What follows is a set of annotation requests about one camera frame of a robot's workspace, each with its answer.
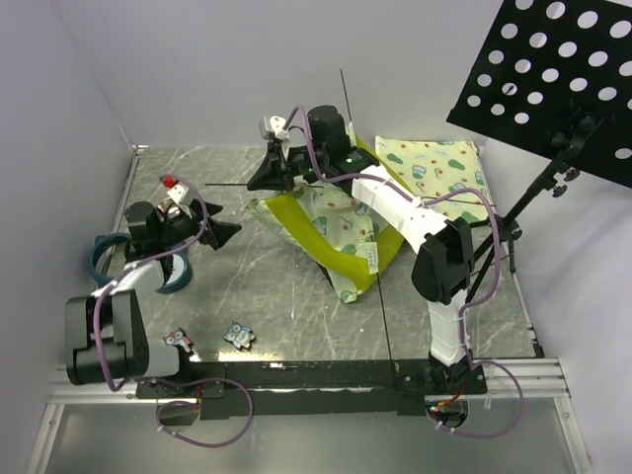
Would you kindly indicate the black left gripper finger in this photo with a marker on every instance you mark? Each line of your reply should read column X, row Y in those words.
column 203, row 210
column 218, row 233

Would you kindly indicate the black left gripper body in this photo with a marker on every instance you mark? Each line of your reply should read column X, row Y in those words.
column 178, row 229

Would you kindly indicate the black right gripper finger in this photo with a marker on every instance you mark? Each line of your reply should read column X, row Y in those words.
column 273, row 173
column 295, row 183

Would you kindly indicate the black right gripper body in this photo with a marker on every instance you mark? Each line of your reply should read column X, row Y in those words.
column 301, row 161

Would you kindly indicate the green patterned pet tent fabric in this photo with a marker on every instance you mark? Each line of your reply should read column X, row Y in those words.
column 351, row 243

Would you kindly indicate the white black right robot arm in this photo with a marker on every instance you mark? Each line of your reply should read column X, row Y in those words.
column 443, row 248

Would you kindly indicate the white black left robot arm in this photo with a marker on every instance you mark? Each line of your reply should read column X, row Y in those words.
column 105, row 337

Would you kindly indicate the stainless steel pet bowl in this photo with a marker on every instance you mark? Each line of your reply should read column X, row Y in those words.
column 169, row 209

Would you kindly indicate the green patterned tent mat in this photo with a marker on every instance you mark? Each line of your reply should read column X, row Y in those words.
column 434, row 169

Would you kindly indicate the blue owl puzzle piece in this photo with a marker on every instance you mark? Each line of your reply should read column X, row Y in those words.
column 240, row 336

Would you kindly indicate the red owl puzzle piece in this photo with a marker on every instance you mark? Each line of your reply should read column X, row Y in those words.
column 180, row 339

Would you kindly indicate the black music stand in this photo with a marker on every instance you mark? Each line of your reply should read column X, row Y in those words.
column 553, row 78

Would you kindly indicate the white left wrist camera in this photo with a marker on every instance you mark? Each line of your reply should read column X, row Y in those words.
column 179, row 193

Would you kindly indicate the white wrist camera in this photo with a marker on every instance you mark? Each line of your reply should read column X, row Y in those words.
column 179, row 193
column 273, row 128

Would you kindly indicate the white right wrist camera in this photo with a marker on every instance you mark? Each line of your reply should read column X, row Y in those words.
column 273, row 128

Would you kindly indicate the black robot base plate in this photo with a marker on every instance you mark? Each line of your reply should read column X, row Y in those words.
column 266, row 388

